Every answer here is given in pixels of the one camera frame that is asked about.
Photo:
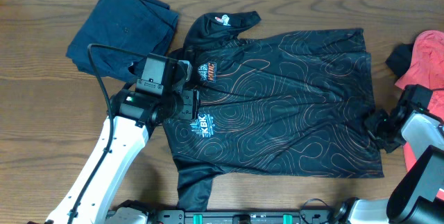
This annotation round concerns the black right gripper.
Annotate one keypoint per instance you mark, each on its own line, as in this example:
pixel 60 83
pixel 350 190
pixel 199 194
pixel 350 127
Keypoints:
pixel 370 123

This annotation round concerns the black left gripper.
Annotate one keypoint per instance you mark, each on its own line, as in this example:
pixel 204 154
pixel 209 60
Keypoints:
pixel 190 108

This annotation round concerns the black orange patterned jersey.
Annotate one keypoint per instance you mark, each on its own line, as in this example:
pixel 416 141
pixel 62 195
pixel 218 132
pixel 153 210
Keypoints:
pixel 291 104

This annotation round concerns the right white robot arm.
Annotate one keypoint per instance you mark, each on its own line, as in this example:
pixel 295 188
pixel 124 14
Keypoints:
pixel 418 198

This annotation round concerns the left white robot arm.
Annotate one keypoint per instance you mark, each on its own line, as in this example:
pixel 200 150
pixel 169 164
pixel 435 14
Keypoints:
pixel 126 131

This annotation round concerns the black garment under red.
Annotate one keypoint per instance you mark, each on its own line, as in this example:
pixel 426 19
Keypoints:
pixel 399 60

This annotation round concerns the red mesh garment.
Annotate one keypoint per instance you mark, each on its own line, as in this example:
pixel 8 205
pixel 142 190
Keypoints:
pixel 426 68

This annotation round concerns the folded navy blue garment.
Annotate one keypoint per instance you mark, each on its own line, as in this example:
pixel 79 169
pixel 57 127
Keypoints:
pixel 139 26

